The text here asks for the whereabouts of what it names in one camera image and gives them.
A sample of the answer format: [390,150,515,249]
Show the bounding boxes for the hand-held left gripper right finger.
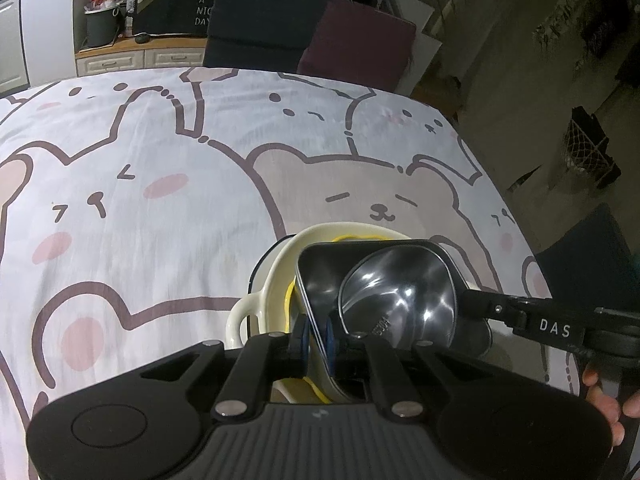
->
[324,313,501,421]

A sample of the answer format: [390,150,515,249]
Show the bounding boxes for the maroon upholstered chair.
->
[297,0,418,97]

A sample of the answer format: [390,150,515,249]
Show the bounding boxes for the round steel bowl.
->
[338,247,459,357]

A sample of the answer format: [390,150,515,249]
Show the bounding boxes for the black rectangular tray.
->
[294,239,495,405]

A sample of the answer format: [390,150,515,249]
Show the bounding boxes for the black net basket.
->
[564,105,624,190]

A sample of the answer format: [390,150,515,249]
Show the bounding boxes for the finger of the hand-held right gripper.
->
[457,287,592,354]

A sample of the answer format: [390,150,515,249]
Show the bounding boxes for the cream bowl with handles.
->
[226,280,302,362]

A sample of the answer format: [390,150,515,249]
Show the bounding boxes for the person's right hand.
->
[581,366,640,447]

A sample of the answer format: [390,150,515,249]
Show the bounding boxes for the dark upholstered chair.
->
[202,0,330,74]

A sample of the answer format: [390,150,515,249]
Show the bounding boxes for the dark blue cushion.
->
[536,203,640,313]

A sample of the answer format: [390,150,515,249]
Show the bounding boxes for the cartoon bear printed cloth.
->
[0,66,587,480]

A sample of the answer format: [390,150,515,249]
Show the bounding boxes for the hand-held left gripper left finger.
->
[135,313,310,422]

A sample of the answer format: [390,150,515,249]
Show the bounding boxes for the black lettered sign board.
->
[134,0,222,39]

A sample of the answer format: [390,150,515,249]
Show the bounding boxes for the white cabinet doors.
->
[0,0,30,95]

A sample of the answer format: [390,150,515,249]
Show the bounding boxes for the wooden-topped drawer cabinet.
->
[74,34,210,79]

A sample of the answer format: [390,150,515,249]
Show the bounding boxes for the white refrigerator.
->
[19,0,78,86]

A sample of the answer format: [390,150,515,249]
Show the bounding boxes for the dark green bucket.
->
[84,2,125,50]

